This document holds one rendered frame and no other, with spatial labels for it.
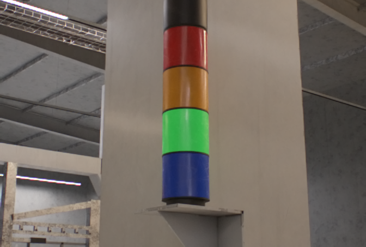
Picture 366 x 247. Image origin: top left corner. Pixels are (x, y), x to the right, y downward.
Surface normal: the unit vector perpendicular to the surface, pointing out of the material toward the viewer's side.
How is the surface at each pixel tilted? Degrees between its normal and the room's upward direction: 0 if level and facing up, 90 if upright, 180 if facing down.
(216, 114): 90
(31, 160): 90
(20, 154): 90
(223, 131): 90
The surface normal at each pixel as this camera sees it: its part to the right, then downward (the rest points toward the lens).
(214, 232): 0.64, -0.22
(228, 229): -0.77, -0.18
